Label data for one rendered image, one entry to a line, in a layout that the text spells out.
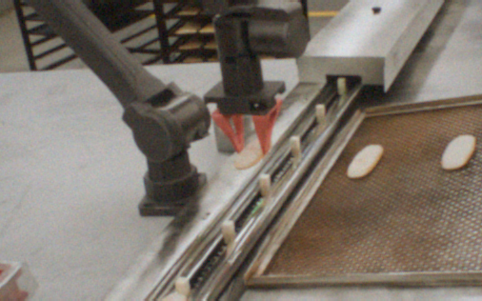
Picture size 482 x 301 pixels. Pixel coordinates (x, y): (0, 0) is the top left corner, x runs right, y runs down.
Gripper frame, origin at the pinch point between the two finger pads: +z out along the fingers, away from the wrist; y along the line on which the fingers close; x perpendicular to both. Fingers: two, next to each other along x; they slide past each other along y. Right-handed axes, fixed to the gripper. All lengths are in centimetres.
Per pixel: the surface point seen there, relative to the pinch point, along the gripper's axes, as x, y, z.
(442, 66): 68, 14, 12
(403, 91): 53, 9, 12
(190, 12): 212, -125, 38
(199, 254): -15.6, -2.5, 8.6
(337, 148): 11.0, 9.0, 4.7
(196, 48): 209, -123, 54
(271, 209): -4.0, 3.4, 7.5
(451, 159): 2.0, 27.7, 1.3
